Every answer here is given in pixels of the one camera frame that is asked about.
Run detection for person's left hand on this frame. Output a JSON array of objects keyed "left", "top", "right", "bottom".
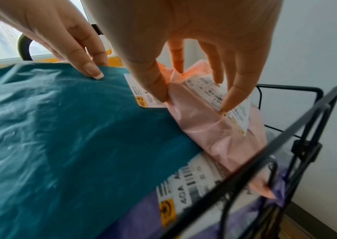
[{"left": 0, "top": 0, "right": 110, "bottom": 80}]

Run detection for person's right hand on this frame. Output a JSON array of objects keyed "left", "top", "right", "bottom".
[{"left": 81, "top": 0, "right": 285, "bottom": 115}]

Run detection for pink plastic package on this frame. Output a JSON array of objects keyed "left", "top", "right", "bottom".
[{"left": 156, "top": 59, "right": 276, "bottom": 200}]

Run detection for teal mailer bag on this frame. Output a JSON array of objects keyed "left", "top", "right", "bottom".
[{"left": 0, "top": 62, "right": 205, "bottom": 239}]

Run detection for black wire cart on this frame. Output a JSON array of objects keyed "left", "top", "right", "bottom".
[{"left": 16, "top": 23, "right": 337, "bottom": 239}]

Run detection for purple plastic package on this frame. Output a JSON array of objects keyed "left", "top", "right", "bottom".
[{"left": 97, "top": 158, "right": 292, "bottom": 239}]

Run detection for yellow tape strip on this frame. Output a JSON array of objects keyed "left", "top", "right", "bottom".
[{"left": 0, "top": 39, "right": 125, "bottom": 73}]

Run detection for dark grey baseboard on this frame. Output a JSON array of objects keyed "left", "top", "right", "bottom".
[{"left": 286, "top": 200, "right": 337, "bottom": 239}]

